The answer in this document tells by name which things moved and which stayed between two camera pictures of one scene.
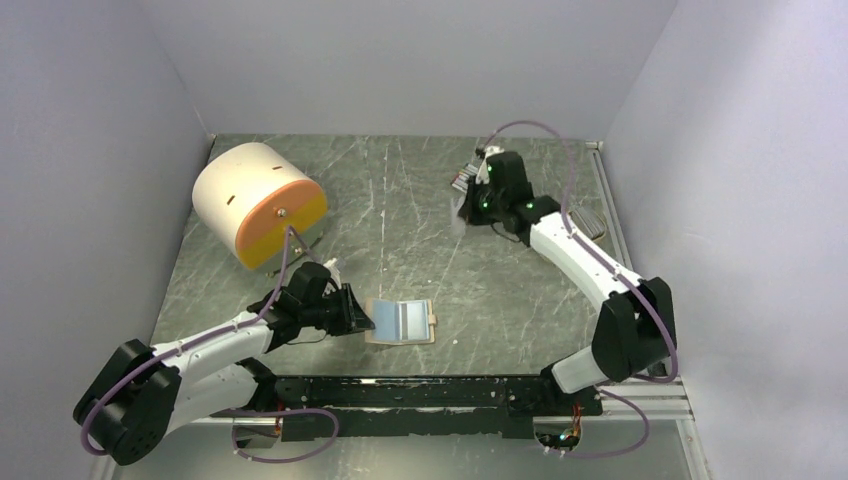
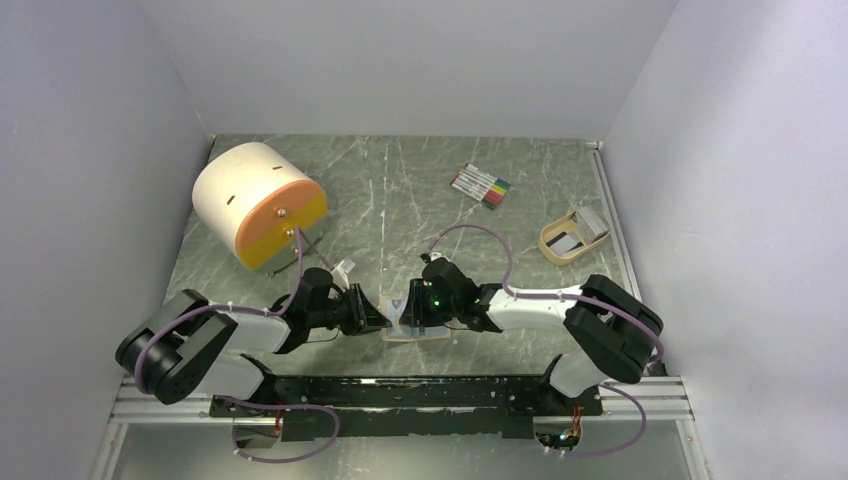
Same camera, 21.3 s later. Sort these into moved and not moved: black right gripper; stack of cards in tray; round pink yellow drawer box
Moved: black right gripper
Not moved: round pink yellow drawer box; stack of cards in tray
